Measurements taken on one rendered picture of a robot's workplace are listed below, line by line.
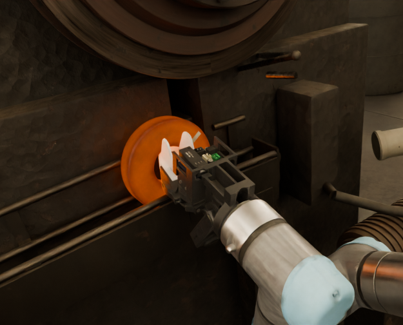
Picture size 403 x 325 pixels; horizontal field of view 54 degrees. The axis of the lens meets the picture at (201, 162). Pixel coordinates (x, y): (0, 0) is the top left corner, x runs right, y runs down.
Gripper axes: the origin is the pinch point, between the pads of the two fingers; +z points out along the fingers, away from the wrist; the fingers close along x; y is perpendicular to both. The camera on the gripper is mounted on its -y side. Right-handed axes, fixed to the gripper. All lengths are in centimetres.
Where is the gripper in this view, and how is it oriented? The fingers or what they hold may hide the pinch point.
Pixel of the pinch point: (166, 153)
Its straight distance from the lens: 65.1
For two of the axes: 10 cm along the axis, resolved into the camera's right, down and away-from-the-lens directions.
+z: -5.3, -5.3, 6.6
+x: -8.5, 3.2, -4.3
